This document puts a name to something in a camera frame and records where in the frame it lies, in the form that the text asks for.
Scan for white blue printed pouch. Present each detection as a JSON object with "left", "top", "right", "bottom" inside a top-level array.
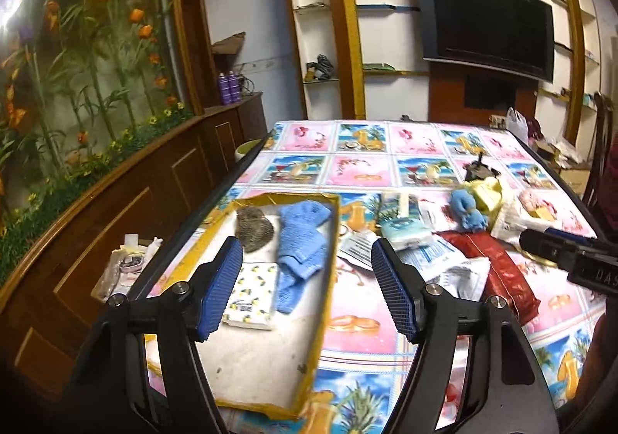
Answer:
[{"left": 397, "top": 235, "right": 466, "bottom": 281}]

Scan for white tissue pack lemon print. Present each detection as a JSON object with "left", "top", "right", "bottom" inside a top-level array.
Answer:
[{"left": 222, "top": 263, "right": 278, "bottom": 331}]

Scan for blue-white tissue pack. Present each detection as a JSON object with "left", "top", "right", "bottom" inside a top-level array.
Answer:
[{"left": 380, "top": 217, "right": 434, "bottom": 251}]

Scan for white pouch text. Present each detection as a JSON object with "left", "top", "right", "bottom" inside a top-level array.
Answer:
[{"left": 430, "top": 256, "right": 491, "bottom": 301}]

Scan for brown knitted sock bundle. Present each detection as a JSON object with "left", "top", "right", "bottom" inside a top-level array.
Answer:
[{"left": 234, "top": 206, "right": 275, "bottom": 253}]

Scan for white sachet red text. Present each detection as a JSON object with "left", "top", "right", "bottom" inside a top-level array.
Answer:
[{"left": 490, "top": 200, "right": 552, "bottom": 246}]

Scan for red foil snack bag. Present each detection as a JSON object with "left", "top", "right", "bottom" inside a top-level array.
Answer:
[{"left": 438, "top": 231, "right": 540, "bottom": 326}]

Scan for light blue towel roll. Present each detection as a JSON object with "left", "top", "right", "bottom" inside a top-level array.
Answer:
[{"left": 275, "top": 200, "right": 331, "bottom": 315}]

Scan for small blue towel bundle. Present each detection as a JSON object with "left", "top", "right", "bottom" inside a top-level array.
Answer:
[{"left": 449, "top": 188, "right": 489, "bottom": 233}]

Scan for yellow towel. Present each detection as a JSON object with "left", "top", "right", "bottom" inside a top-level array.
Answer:
[{"left": 469, "top": 177, "right": 503, "bottom": 223}]

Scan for white pouch with black text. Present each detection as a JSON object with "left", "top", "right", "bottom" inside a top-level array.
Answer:
[{"left": 337, "top": 231, "right": 379, "bottom": 272}]

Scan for gold-edged white tray box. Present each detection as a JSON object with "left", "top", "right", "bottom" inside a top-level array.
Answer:
[{"left": 148, "top": 192, "right": 340, "bottom": 420}]

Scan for colourful printed tablecloth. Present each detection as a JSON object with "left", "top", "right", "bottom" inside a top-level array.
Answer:
[{"left": 154, "top": 120, "right": 598, "bottom": 433}]

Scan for small black stand device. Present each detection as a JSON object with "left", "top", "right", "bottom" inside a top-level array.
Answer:
[{"left": 465, "top": 152, "right": 501, "bottom": 182}]

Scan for green white bowl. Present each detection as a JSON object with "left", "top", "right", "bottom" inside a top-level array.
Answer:
[{"left": 234, "top": 139, "right": 264, "bottom": 163}]

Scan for dark wooden cabinet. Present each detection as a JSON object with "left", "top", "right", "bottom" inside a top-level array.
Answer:
[{"left": 1, "top": 93, "right": 267, "bottom": 410}]

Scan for purple bottle left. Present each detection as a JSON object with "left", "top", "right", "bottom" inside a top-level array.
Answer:
[{"left": 218, "top": 73, "right": 233, "bottom": 106}]

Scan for purple bottle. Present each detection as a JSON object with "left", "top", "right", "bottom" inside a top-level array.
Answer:
[
  {"left": 228, "top": 71, "right": 242, "bottom": 102},
  {"left": 218, "top": 73, "right": 233, "bottom": 106}
]

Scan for purple bottle right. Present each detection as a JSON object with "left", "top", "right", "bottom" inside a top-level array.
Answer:
[{"left": 228, "top": 71, "right": 242, "bottom": 102}]

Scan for black flat television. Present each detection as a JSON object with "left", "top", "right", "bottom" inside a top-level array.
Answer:
[{"left": 418, "top": 0, "right": 554, "bottom": 81}]

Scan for white wall shelf unit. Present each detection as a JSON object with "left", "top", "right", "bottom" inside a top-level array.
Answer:
[{"left": 287, "top": 0, "right": 603, "bottom": 147}]

